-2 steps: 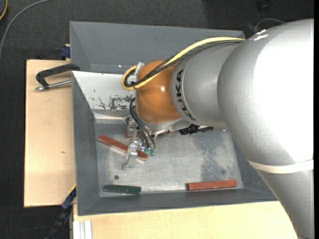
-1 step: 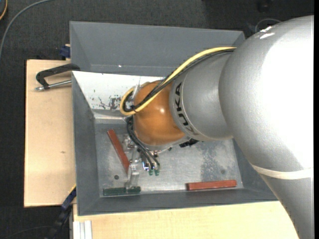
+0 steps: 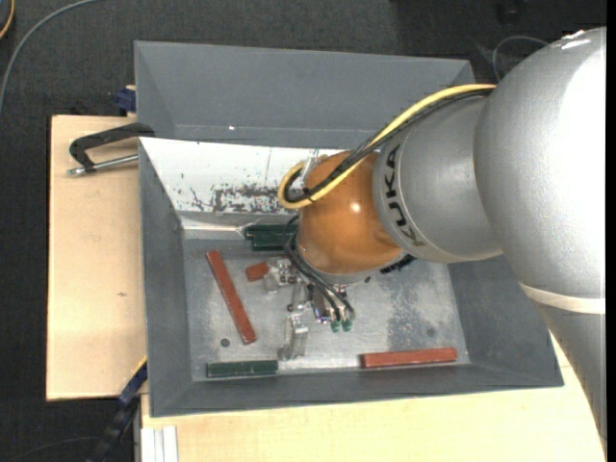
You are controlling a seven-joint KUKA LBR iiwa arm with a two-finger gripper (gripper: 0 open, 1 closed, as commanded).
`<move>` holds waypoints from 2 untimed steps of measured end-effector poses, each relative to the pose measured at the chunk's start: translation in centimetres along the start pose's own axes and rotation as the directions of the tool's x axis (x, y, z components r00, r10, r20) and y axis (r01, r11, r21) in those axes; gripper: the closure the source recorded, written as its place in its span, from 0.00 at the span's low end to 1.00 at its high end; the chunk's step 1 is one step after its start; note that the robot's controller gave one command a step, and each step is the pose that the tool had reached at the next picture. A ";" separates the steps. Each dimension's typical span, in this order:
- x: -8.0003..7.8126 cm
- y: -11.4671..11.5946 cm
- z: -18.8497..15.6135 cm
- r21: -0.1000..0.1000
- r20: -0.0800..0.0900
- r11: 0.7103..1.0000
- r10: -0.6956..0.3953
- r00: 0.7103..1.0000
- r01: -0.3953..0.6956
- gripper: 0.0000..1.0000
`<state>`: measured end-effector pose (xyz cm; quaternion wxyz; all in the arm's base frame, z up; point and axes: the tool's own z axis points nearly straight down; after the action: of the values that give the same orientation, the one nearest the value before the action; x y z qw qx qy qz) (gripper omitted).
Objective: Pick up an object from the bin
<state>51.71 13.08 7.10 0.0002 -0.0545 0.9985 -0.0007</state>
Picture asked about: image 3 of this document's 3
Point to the dark green flat block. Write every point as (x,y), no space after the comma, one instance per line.
(243,368)
(272,244)
(269,231)

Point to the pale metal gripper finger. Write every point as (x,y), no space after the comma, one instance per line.
(279,272)
(294,335)

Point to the grey metal bin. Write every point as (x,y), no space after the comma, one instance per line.
(289,89)

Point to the red-brown flat block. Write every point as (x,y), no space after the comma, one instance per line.
(232,299)
(256,271)
(409,357)

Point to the pale flat board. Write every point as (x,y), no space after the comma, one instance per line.
(91,258)

